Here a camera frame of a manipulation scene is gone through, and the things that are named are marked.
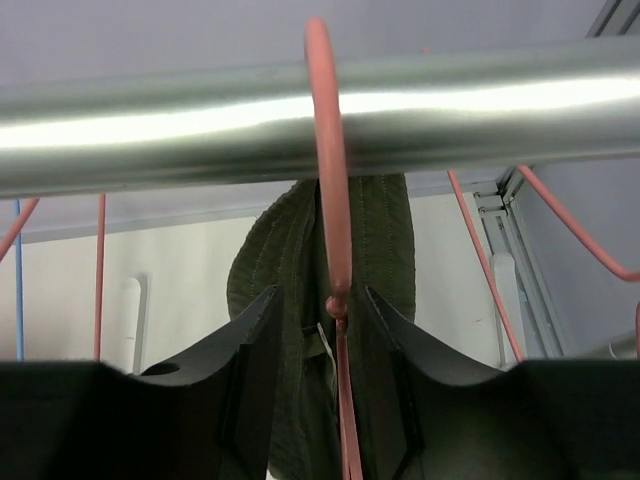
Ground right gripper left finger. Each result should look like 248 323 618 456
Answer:
1 286 283 479

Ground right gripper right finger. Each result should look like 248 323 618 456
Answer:
362 289 639 479

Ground olive green shorts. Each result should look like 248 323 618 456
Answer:
227 174 416 479

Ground blue wire hanger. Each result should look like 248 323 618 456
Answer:
13 198 26 361

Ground pink hanger navy shorts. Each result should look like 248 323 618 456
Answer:
447 165 639 362

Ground pink hanger olive shorts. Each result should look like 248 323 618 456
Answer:
305 17 364 479

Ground pink hanger patterned shorts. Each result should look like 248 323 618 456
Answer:
1 194 107 360

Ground metal clothes rack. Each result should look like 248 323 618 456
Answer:
1 37 639 369

